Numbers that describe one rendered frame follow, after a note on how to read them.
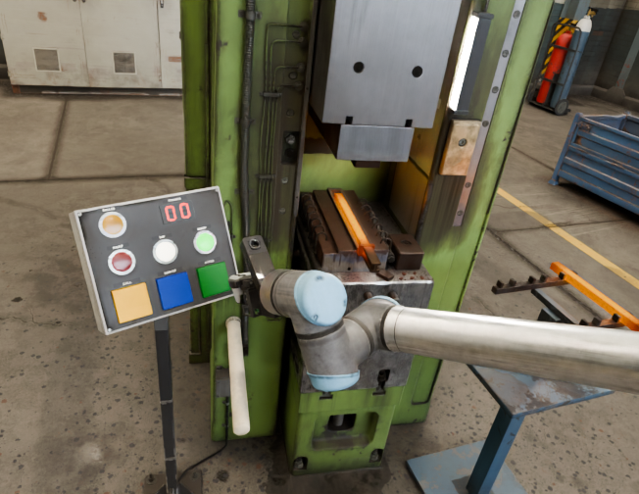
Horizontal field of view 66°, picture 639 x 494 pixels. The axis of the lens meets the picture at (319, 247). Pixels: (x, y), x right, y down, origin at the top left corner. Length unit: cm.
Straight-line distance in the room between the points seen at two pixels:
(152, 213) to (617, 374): 96
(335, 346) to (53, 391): 177
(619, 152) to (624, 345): 439
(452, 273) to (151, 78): 530
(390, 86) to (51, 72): 559
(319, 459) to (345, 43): 146
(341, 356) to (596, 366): 39
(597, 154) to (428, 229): 367
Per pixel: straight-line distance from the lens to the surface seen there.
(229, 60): 136
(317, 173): 186
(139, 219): 121
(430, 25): 130
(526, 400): 162
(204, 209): 126
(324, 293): 84
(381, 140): 133
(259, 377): 193
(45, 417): 240
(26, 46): 658
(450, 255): 178
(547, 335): 82
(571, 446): 259
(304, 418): 183
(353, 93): 127
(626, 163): 510
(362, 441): 204
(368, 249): 144
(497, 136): 165
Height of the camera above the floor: 173
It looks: 31 degrees down
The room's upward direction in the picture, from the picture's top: 7 degrees clockwise
